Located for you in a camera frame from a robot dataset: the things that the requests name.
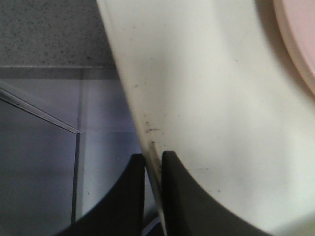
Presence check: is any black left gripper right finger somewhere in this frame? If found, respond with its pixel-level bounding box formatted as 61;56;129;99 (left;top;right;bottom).
161;151;267;236

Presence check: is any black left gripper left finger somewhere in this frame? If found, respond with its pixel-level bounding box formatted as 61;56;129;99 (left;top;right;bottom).
59;154;145;236

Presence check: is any cream bear serving tray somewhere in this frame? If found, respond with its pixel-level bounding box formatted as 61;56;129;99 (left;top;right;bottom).
97;0;315;236

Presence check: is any pink round plate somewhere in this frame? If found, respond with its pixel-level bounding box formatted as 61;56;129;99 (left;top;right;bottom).
273;0;315;92

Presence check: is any grey cabinet door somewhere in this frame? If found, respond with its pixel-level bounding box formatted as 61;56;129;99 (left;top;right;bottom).
0;79;81;236

